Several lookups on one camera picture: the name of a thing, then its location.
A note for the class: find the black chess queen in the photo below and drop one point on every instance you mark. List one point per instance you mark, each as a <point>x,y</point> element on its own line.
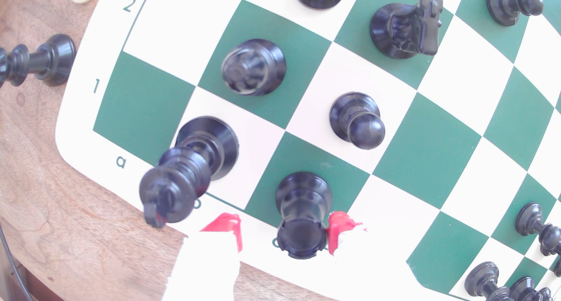
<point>48,60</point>

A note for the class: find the green white chess mat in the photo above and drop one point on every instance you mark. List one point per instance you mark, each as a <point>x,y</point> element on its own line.
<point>429,152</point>

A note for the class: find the black chess rook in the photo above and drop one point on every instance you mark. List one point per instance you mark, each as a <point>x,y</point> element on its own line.
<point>302,209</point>

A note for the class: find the black chess knight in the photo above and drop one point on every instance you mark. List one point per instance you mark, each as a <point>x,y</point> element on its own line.
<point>528,290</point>
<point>403,29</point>

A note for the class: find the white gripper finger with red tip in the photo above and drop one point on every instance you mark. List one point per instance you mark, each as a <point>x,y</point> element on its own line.
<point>363,270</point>
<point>206,270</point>

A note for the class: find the black chess bishop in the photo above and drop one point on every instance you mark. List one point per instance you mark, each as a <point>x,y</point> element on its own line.
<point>482,281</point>
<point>254,66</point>

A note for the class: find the black chess king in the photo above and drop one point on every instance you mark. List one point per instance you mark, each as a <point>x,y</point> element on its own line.
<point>193,161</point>

